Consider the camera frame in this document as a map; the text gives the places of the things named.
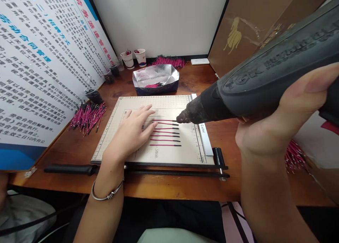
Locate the person's left hand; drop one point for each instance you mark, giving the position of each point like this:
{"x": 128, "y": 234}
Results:
{"x": 133, "y": 133}

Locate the person's right hand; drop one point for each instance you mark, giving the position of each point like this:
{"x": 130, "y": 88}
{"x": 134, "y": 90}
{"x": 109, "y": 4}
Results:
{"x": 272, "y": 126}

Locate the person's left thumb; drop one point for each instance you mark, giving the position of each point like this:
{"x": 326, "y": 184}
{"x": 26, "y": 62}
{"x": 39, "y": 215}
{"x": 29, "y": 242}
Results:
{"x": 147, "y": 140}

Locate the person's left index finger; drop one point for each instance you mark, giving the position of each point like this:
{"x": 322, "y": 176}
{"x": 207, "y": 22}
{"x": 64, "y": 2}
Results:
{"x": 151, "y": 126}

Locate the person's right thumb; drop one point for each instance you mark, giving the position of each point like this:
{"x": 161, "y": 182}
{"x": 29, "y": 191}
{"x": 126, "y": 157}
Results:
{"x": 310, "y": 88}

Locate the person's right fingers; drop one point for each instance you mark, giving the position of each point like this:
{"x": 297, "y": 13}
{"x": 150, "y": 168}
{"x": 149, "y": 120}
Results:
{"x": 240, "y": 120}

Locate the person's left ring finger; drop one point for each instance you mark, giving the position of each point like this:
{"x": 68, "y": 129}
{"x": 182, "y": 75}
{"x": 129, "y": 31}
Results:
{"x": 144, "y": 109}

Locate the person's left little finger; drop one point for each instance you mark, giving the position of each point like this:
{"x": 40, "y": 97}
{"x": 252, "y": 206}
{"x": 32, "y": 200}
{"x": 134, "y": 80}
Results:
{"x": 127, "y": 114}

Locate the person's left middle finger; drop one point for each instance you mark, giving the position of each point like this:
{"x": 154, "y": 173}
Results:
{"x": 148, "y": 114}

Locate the dark grey heat gun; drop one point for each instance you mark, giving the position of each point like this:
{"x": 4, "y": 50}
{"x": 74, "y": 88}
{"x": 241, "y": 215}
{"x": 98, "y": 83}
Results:
{"x": 264, "y": 76}

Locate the paper cutter board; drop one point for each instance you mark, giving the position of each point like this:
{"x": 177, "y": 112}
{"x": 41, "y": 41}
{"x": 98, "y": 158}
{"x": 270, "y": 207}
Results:
{"x": 180, "y": 153}

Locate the foil-lined paper box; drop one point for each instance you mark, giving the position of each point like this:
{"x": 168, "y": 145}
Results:
{"x": 169, "y": 80}

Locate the clear cup of black tubing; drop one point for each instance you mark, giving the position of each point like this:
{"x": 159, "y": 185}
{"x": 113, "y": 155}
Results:
{"x": 115, "y": 70}
{"x": 94, "y": 94}
{"x": 108, "y": 76}

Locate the white paper cup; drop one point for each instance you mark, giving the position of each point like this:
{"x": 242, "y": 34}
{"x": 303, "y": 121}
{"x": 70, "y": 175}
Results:
{"x": 141, "y": 58}
{"x": 128, "y": 59}

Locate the white box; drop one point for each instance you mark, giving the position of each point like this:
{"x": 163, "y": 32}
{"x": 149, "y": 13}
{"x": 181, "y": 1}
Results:
{"x": 317, "y": 147}

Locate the small white flat device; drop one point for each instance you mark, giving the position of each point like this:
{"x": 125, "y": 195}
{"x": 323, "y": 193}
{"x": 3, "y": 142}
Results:
{"x": 199, "y": 61}

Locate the brown carton with gold horse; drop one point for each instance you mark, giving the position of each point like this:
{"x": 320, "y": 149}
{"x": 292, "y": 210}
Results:
{"x": 238, "y": 28}
{"x": 304, "y": 12}

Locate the person's body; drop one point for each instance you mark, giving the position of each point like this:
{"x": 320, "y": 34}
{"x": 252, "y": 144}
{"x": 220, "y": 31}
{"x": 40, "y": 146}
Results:
{"x": 172, "y": 236}

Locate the white printed poster board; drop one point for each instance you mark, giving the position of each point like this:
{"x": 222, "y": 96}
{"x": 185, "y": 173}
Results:
{"x": 39, "y": 68}

